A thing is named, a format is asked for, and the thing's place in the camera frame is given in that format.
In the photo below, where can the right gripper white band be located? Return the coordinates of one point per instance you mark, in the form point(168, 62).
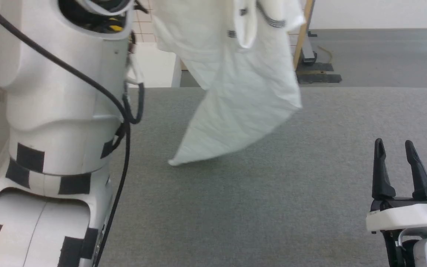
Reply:
point(406, 217)

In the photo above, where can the white t-shirt with grey stitching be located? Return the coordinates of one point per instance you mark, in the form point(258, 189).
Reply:
point(235, 92)

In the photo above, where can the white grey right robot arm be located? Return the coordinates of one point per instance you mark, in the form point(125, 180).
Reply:
point(424, 250)

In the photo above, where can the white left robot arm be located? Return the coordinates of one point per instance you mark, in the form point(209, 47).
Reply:
point(50, 92)

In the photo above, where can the black floor mat piece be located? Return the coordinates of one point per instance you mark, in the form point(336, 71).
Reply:
point(315, 67)
point(319, 78)

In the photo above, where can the grey fabric padded surface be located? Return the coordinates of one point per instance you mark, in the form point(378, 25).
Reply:
point(272, 207)

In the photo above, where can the white rectangular box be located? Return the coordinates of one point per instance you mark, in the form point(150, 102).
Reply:
point(154, 66)

